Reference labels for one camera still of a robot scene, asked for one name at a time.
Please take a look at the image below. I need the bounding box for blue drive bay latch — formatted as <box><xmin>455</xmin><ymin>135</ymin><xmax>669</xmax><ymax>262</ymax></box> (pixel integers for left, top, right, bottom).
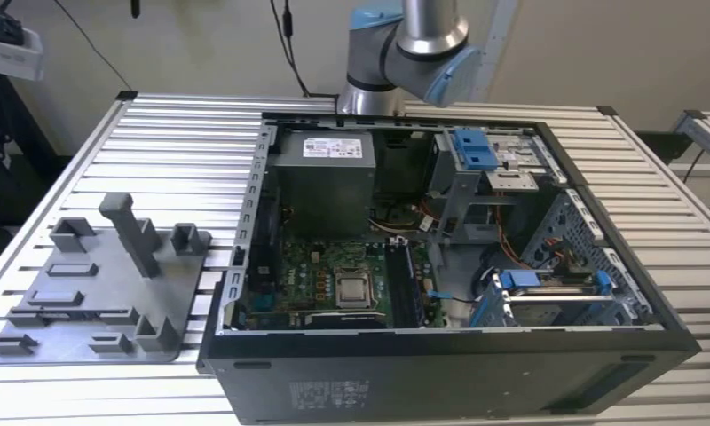
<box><xmin>450</xmin><ymin>127</ymin><xmax>499</xmax><ymax>172</ymax></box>

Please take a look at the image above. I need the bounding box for installed RAM stick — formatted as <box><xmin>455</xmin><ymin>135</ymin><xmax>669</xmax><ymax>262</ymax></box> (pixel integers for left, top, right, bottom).
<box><xmin>402</xmin><ymin>246</ymin><xmax>425</xmax><ymax>328</ymax></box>

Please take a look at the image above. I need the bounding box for grey power supply unit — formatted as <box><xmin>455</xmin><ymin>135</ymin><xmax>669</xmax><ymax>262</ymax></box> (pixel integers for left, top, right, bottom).
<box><xmin>270</xmin><ymin>130</ymin><xmax>378</xmax><ymax>239</ymax></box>

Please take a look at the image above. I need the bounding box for metal CPU socket cover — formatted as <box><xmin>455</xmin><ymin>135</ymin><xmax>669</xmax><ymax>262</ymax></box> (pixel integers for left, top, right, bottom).
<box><xmin>333</xmin><ymin>266</ymin><xmax>375</xmax><ymax>311</ymax></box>

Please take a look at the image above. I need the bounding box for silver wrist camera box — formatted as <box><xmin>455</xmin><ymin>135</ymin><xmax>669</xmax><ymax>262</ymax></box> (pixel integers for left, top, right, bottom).
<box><xmin>0</xmin><ymin>27</ymin><xmax>46</xmax><ymax>83</ymax></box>

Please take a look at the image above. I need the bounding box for yellow and black wire bundle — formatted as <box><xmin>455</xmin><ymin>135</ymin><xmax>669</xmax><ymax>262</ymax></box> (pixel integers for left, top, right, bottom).
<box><xmin>369</xmin><ymin>199</ymin><xmax>437</xmax><ymax>234</ymax></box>

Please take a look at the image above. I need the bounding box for dark RAM stick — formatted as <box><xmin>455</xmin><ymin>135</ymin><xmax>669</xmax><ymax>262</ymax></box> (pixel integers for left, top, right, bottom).
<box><xmin>12</xmin><ymin>310</ymin><xmax>133</xmax><ymax>321</ymax></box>

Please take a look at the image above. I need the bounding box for silver CPU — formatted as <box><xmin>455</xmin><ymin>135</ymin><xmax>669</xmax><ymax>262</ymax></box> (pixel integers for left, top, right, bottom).
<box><xmin>338</xmin><ymin>277</ymin><xmax>371</xmax><ymax>307</ymax></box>

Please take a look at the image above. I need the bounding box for black open PC case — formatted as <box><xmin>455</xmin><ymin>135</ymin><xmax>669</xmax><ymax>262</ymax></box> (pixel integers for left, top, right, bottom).
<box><xmin>196</xmin><ymin>109</ymin><xmax>703</xmax><ymax>422</ymax></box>

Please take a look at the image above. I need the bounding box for metal drive cage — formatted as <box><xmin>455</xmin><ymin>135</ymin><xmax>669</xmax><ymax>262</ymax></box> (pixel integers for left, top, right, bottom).
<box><xmin>429</xmin><ymin>128</ymin><xmax>562</xmax><ymax>246</ymax></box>

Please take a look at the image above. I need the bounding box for grey parts rack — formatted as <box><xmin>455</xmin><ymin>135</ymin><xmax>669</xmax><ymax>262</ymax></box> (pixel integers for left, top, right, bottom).
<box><xmin>0</xmin><ymin>192</ymin><xmax>216</xmax><ymax>366</ymax></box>

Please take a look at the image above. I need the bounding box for black graphics card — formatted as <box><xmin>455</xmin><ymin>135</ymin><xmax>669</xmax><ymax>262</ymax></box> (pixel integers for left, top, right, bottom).
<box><xmin>303</xmin><ymin>312</ymin><xmax>387</xmax><ymax>330</ymax></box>

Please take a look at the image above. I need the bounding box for green motherboard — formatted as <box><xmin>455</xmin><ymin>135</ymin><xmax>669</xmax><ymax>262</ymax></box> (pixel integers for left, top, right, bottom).
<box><xmin>245</xmin><ymin>234</ymin><xmax>446</xmax><ymax>332</ymax></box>

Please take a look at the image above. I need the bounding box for wire with blue plug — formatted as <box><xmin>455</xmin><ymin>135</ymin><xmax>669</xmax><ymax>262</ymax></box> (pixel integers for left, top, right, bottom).
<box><xmin>426</xmin><ymin>288</ymin><xmax>487</xmax><ymax>306</ymax></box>

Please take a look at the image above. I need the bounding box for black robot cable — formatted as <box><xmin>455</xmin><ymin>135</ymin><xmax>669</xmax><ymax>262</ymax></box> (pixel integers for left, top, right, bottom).
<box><xmin>270</xmin><ymin>0</ymin><xmax>338</xmax><ymax>98</ymax></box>

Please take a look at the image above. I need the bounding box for blue disk carrier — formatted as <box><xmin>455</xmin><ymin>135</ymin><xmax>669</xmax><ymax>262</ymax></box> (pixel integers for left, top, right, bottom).
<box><xmin>471</xmin><ymin>268</ymin><xmax>622</xmax><ymax>330</ymax></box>

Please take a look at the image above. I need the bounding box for orange wire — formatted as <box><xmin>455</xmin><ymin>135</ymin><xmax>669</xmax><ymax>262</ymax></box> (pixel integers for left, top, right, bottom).
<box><xmin>489</xmin><ymin>203</ymin><xmax>573</xmax><ymax>272</ymax></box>

